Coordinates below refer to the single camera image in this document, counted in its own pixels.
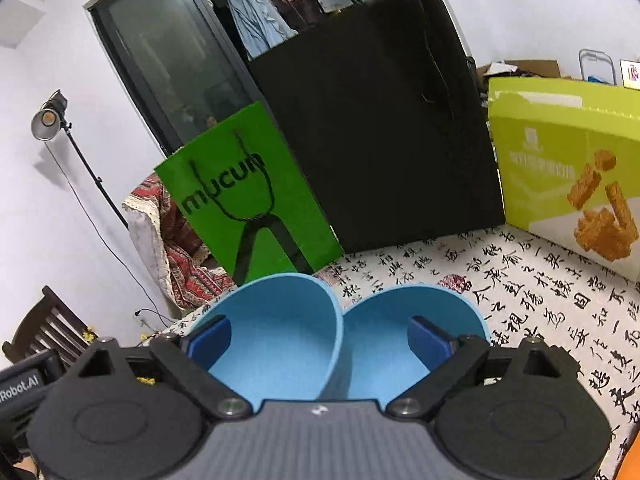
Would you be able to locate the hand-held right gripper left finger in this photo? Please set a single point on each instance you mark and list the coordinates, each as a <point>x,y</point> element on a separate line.
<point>212,340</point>

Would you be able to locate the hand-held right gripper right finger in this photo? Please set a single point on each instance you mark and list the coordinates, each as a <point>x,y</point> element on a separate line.
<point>430,342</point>

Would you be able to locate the blue bowl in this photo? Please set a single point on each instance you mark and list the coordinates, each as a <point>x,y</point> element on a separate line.
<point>380,340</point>
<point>280,330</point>

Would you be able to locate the dark wooden chair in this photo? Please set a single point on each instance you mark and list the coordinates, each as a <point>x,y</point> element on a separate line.
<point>45,320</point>

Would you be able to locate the red patterned blanket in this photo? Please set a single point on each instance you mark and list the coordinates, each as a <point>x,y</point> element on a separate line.
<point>185,265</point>

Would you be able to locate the yellow flower branch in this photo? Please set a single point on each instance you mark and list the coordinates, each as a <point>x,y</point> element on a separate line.
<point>89,334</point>

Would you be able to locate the green paper bag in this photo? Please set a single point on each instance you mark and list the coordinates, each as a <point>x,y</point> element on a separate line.
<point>280,210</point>

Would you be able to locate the yellow-green snack box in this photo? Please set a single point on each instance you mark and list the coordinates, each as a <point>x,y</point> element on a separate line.
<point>540,170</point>

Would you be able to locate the black paper bag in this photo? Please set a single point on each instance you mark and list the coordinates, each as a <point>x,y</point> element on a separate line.
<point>380,135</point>

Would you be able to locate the orange leather piece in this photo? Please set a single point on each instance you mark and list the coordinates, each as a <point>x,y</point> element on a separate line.
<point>631,470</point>

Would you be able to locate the studio light on stand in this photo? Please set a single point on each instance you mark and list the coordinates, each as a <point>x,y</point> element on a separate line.
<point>47,122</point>

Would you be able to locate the cardboard box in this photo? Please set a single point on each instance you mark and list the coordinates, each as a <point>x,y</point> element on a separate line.
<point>530,69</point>

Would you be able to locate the dark framed glass door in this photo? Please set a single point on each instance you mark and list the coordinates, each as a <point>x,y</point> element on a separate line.
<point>165,45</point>

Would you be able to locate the hanging blue shirt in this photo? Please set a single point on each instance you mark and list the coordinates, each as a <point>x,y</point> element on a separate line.
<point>255,15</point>

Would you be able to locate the small screen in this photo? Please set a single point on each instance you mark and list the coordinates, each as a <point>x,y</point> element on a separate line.
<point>631,74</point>

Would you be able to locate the grey metal frame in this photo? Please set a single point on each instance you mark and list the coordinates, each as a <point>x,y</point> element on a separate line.
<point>581,67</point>

